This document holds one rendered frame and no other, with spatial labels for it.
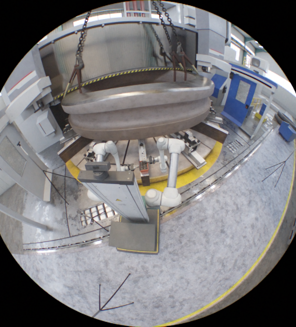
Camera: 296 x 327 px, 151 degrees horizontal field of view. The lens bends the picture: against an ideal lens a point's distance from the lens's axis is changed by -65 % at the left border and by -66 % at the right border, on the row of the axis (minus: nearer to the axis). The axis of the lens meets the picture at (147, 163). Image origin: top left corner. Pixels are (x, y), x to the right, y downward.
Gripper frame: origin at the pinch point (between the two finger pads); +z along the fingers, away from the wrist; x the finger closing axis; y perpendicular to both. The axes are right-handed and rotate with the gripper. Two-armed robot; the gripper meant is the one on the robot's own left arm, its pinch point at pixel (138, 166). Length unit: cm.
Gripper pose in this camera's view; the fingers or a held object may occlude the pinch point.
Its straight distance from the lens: 186.4
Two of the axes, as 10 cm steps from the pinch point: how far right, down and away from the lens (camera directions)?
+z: 9.8, -2.0, -0.8
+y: 1.8, 5.9, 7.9
